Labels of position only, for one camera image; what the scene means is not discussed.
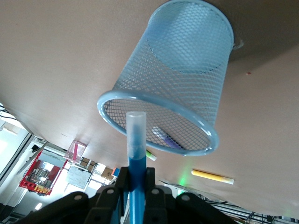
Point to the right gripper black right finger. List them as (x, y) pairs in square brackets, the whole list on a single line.
[(150, 182)]

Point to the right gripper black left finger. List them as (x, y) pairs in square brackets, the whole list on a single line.
[(123, 179)]

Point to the blue marker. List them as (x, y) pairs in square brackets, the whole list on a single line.
[(136, 168)]

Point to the cardboard box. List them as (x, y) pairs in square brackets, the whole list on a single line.
[(107, 173)]

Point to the green marker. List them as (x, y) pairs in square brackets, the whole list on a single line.
[(151, 156)]

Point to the purple marker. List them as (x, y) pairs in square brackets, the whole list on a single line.
[(169, 140)]

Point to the white paper sheet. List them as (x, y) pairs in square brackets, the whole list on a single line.
[(78, 177)]

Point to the pink mesh cup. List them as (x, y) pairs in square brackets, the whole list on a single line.
[(81, 149)]

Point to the yellow marker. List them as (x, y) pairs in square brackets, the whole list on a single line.
[(210, 175)]

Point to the blue mesh cup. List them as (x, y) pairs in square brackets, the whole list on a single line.
[(177, 88)]

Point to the brown paper table cover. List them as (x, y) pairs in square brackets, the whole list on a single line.
[(58, 70)]

